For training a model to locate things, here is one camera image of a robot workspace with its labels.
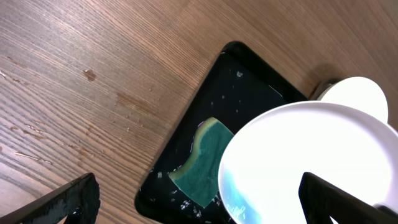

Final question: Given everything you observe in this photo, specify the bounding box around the green yellow sponge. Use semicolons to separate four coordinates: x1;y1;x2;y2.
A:
169;117;234;208

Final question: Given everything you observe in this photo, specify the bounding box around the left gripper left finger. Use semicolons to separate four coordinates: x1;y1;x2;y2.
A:
1;173;101;224

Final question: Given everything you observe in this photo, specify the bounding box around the black rectangular tray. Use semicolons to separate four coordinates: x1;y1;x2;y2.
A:
134;41;307;223

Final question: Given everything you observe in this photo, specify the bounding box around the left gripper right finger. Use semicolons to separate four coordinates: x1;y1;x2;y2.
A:
298;172;397;224

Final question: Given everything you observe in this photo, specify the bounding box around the white plate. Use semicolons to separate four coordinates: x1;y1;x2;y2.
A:
218;101;397;223
310;77;389;123

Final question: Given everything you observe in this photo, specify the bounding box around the white plate top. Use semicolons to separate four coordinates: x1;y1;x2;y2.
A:
310;77;389;123

